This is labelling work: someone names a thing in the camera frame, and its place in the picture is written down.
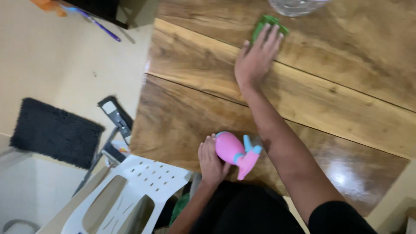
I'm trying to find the green cleaning cloth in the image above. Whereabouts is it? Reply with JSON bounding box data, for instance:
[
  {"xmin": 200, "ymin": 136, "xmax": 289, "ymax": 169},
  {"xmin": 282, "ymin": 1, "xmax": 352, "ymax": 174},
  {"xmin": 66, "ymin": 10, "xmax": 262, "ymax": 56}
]
[{"xmin": 251, "ymin": 14, "xmax": 290, "ymax": 43}]

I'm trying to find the pink spray bottle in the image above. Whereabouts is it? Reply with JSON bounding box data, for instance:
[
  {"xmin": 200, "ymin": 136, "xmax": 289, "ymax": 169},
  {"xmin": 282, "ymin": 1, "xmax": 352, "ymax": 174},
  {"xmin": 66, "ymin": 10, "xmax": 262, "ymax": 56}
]
[{"xmin": 215, "ymin": 131, "xmax": 263, "ymax": 181}]

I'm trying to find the person's left hand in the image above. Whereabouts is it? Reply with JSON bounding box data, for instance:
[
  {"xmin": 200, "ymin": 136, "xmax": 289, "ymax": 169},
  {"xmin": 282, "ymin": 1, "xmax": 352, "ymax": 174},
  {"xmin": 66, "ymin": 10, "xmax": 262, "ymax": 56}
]
[{"xmin": 198, "ymin": 133, "xmax": 232, "ymax": 186}]

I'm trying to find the dark grey shaggy mat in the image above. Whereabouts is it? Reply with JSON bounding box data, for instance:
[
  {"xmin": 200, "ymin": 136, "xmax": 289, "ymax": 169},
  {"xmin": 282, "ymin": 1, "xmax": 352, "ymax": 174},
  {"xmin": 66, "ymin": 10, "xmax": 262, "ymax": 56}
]
[{"xmin": 9, "ymin": 97, "xmax": 106, "ymax": 170}]

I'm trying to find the flat mop with metal handle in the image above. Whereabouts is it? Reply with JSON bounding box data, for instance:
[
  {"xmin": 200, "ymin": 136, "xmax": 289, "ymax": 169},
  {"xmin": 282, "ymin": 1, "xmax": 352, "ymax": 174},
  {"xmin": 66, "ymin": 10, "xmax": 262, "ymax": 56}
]
[{"xmin": 71, "ymin": 95, "xmax": 134, "ymax": 197}]

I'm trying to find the orange cloth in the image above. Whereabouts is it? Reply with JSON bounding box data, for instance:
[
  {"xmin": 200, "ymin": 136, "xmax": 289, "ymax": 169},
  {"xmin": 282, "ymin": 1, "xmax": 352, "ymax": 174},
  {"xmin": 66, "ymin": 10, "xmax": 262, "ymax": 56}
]
[{"xmin": 30, "ymin": 0, "xmax": 67, "ymax": 18}]

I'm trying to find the person's right hand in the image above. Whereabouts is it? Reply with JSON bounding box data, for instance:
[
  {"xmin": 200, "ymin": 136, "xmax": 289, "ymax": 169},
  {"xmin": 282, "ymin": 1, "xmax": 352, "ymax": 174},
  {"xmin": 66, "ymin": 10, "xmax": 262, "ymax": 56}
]
[{"xmin": 234, "ymin": 23, "xmax": 285, "ymax": 90}]

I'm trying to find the person's black clothing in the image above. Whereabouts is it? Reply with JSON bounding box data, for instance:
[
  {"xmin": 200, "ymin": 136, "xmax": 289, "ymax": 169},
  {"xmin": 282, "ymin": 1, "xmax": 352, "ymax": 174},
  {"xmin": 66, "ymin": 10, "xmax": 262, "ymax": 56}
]
[{"xmin": 154, "ymin": 180, "xmax": 379, "ymax": 234}]

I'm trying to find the green fabric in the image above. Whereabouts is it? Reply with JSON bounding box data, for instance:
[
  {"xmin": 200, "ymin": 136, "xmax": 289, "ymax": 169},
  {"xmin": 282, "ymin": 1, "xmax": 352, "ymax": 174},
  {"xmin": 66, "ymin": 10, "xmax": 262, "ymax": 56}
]
[{"xmin": 168, "ymin": 192, "xmax": 191, "ymax": 227}]

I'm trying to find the clear glass container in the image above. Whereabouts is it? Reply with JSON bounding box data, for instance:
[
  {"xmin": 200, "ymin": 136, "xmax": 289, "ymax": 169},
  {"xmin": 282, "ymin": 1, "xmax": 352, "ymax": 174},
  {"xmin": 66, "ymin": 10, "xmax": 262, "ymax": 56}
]
[{"xmin": 268, "ymin": 0, "xmax": 332, "ymax": 17}]

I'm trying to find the white plastic chair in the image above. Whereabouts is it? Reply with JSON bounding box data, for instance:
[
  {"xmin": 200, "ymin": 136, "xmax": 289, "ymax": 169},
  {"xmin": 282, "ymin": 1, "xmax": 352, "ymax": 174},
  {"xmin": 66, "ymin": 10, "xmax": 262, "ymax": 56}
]
[{"xmin": 60, "ymin": 154, "xmax": 194, "ymax": 234}]

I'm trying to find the dark wooden furniture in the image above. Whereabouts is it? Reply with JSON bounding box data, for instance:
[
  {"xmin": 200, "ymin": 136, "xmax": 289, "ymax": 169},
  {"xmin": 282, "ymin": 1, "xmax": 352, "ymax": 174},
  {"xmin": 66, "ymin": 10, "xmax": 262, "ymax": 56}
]
[{"xmin": 62, "ymin": 0, "xmax": 160, "ymax": 30}]

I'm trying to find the purple pen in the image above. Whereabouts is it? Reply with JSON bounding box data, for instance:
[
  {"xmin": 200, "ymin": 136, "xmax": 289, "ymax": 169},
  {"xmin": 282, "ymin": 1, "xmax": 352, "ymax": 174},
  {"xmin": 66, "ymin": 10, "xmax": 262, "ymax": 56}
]
[{"xmin": 67, "ymin": 6, "xmax": 122, "ymax": 43}]

